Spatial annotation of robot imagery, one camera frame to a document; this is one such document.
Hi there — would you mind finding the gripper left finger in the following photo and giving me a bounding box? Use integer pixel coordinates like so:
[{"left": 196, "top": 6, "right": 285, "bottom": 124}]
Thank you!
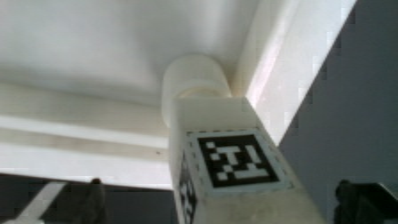
[{"left": 8, "top": 178, "right": 109, "bottom": 224}]

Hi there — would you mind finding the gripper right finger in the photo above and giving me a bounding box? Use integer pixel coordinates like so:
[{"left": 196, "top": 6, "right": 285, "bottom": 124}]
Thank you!
[{"left": 335, "top": 180, "right": 398, "bottom": 224}]

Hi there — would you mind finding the white table leg with tag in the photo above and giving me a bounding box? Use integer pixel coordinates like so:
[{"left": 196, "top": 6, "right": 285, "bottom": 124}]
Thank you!
[{"left": 162, "top": 54, "right": 328, "bottom": 224}]

